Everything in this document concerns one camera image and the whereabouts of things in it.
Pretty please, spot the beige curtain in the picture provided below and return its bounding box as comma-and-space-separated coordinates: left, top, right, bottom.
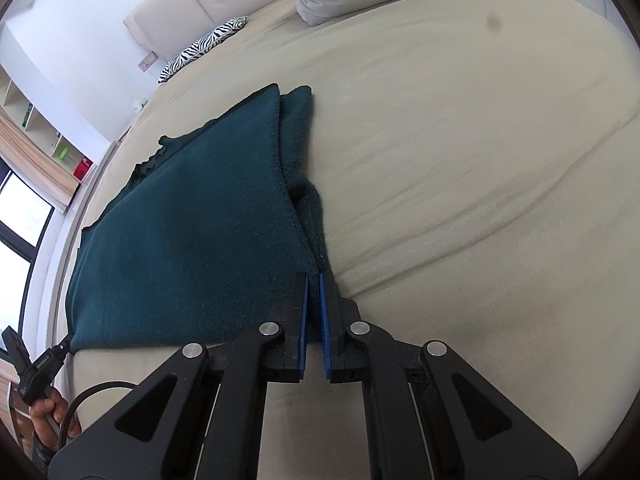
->
0, 107, 81, 206

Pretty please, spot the beige padded headboard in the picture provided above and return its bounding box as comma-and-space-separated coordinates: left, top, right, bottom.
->
123, 0, 526, 66

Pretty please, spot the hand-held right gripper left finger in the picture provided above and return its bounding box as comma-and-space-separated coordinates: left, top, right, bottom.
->
47, 272, 308, 480

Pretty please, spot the person's left hand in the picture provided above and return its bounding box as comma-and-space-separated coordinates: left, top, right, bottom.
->
29, 390, 82, 455

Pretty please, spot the person's left forearm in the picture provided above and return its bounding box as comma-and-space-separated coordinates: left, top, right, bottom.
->
27, 432, 60, 478

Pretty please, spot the zebra print pillow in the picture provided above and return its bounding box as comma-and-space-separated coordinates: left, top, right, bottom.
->
158, 16, 248, 84

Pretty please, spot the dark green sweater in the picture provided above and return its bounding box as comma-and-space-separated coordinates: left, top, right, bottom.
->
65, 82, 333, 353

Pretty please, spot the white window ledge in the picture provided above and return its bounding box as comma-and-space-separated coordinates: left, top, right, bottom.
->
22, 132, 133, 341

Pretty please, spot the black cable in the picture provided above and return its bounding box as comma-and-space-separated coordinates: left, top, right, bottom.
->
57, 381, 143, 453

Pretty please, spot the white open shelf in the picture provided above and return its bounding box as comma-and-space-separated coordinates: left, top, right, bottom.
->
0, 67, 96, 186

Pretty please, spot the bed with beige sheet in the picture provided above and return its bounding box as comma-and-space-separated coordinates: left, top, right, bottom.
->
65, 0, 636, 480

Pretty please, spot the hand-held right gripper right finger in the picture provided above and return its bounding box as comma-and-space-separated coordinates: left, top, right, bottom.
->
319, 271, 581, 480

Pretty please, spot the black framed window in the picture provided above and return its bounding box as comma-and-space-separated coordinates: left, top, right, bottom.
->
0, 157, 56, 356

